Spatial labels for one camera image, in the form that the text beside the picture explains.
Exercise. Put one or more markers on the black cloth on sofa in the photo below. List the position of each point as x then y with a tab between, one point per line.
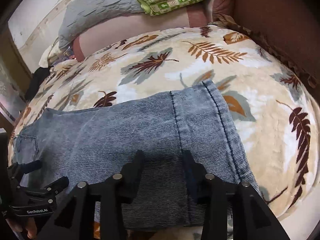
37	79

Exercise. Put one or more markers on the pink sofa armrest bolster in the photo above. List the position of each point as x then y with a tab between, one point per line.
123	27

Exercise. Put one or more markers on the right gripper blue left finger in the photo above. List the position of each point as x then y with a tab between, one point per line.
74	218

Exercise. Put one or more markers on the white floral pillow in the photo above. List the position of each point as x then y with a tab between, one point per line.
52	53

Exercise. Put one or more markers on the person's left hand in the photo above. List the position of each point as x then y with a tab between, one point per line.
29	226

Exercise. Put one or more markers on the grey acid-wash denim shorts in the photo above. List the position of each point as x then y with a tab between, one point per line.
93	144

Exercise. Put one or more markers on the leaf-print beige blanket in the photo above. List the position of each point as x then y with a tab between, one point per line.
275	115

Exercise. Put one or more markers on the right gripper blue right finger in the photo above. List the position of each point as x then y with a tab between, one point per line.
252	218

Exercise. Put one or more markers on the grey quilted pillow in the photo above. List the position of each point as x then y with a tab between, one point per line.
81	15

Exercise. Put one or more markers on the brown sofa backrest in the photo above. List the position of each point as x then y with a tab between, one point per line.
291	26

